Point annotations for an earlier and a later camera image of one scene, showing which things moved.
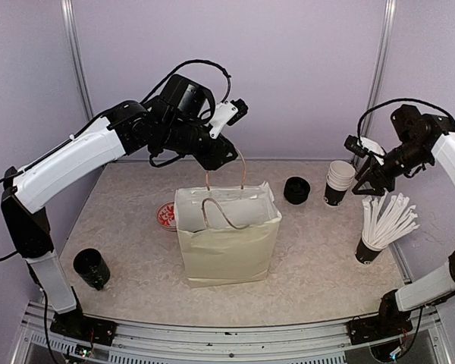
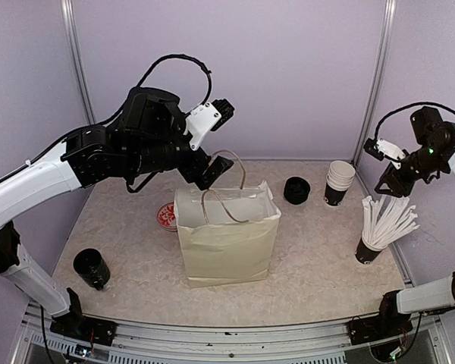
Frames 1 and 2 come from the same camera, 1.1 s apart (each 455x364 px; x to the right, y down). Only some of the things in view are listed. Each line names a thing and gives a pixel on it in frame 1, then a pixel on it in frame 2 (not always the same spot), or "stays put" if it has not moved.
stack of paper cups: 339,178 stays put
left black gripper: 214,159 to 192,172
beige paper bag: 228,233 stays put
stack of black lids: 296,189 stays put
